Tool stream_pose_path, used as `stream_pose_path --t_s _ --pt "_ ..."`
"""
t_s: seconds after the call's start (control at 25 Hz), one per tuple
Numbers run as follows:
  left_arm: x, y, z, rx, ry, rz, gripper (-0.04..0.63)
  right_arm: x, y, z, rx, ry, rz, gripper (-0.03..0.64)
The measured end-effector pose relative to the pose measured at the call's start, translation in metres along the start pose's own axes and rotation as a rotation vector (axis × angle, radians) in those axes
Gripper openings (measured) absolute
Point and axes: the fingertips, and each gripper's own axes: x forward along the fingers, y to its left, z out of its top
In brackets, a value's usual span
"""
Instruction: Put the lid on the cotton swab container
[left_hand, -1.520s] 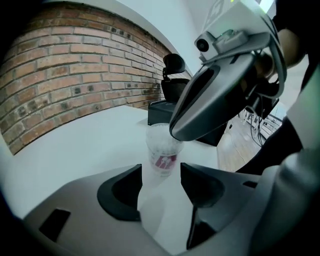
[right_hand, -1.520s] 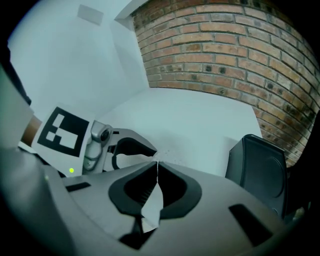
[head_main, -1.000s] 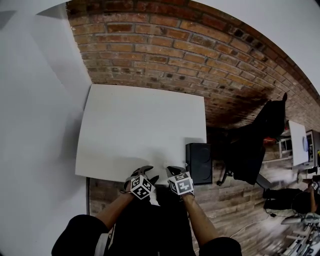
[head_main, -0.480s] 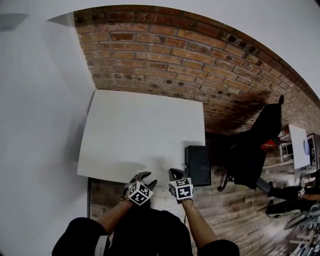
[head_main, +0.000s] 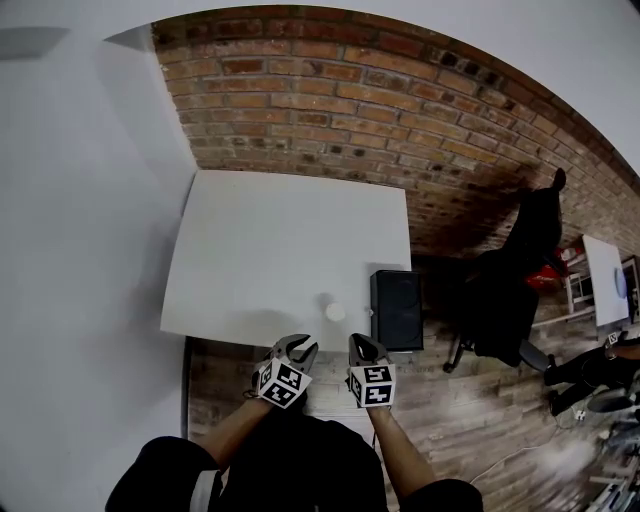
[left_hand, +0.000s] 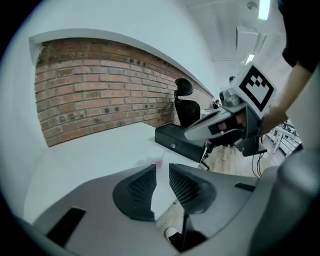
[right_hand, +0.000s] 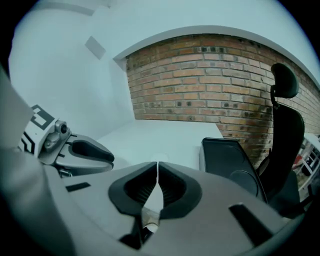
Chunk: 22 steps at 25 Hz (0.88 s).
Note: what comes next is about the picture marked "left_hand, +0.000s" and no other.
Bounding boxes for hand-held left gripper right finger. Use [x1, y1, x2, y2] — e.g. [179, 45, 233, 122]
[168, 162, 260, 240]

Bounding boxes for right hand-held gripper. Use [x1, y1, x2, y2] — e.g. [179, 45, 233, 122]
[183, 61, 278, 158]

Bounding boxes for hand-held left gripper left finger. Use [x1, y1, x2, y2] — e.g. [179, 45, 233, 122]
[33, 163, 181, 256]

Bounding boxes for small white round object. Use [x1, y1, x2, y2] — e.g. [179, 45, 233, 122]
[145, 147, 166, 171]

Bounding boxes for person's right forearm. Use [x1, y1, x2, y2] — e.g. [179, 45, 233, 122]
[259, 62, 315, 138]

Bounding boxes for person's right hand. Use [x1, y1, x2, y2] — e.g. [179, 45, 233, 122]
[216, 111, 248, 134]

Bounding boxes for black box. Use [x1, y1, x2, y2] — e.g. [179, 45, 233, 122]
[154, 123, 214, 164]

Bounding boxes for black office chair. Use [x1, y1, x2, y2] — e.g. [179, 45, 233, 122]
[173, 77, 216, 171]

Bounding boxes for person's black trousers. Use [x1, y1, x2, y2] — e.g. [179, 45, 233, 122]
[168, 229, 209, 253]

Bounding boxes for person's white shoe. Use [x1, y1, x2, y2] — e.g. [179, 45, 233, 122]
[163, 226, 185, 242]

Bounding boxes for white table with ladder legs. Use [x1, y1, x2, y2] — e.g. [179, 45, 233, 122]
[264, 119, 304, 161]

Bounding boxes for ceiling tube light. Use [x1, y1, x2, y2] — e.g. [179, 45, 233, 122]
[244, 52, 256, 67]
[257, 0, 272, 21]

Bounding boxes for white ceiling box unit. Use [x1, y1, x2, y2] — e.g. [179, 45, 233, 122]
[235, 25, 268, 53]

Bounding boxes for person's black shirt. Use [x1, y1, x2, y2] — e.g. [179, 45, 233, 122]
[276, 0, 320, 74]

